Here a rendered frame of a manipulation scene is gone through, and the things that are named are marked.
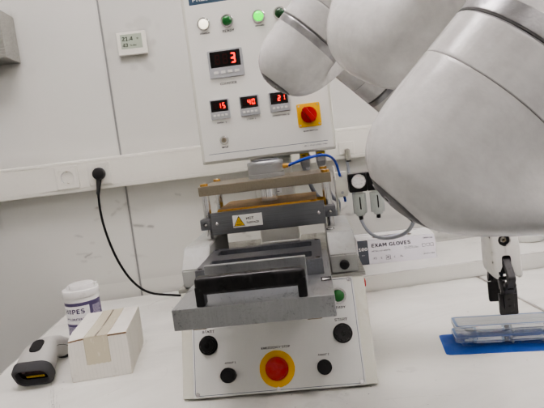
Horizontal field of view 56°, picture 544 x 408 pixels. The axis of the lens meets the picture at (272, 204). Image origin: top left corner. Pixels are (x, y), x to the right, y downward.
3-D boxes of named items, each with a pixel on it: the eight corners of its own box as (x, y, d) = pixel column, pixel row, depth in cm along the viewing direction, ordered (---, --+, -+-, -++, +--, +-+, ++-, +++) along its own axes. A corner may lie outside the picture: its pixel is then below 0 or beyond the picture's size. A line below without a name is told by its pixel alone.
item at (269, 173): (223, 215, 128) (216, 163, 127) (346, 201, 126) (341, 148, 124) (203, 231, 104) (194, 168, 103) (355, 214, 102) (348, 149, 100)
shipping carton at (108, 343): (94, 349, 121) (87, 312, 120) (148, 341, 122) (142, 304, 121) (67, 384, 103) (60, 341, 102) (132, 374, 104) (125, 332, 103)
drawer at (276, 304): (214, 280, 98) (209, 240, 97) (329, 268, 96) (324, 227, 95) (175, 337, 69) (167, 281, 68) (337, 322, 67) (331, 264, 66)
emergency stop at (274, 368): (267, 381, 89) (265, 358, 90) (290, 380, 88) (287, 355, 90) (265, 381, 87) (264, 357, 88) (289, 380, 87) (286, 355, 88)
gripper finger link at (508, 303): (520, 282, 89) (523, 318, 90) (515, 277, 92) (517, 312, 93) (501, 282, 90) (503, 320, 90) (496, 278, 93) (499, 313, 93)
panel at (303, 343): (193, 398, 89) (190, 291, 95) (367, 384, 86) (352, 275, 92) (190, 399, 87) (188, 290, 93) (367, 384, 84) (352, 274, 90)
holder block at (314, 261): (215, 262, 96) (214, 248, 96) (321, 251, 94) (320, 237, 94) (196, 286, 80) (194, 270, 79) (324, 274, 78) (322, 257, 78)
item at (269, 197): (231, 218, 121) (227, 178, 120) (324, 207, 119) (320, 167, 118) (219, 229, 104) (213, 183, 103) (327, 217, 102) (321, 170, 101)
